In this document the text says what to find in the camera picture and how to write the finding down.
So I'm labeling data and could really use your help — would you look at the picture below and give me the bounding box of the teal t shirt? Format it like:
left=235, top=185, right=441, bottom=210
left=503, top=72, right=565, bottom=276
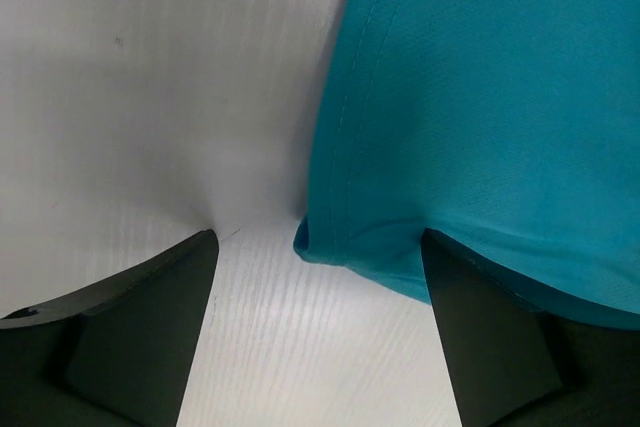
left=294, top=0, right=639, bottom=330

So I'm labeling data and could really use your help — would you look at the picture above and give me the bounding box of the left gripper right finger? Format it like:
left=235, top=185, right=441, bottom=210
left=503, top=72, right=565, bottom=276
left=422, top=229, right=639, bottom=426

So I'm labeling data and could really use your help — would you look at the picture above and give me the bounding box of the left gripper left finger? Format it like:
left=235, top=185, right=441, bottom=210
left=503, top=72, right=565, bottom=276
left=1, top=230, right=219, bottom=426

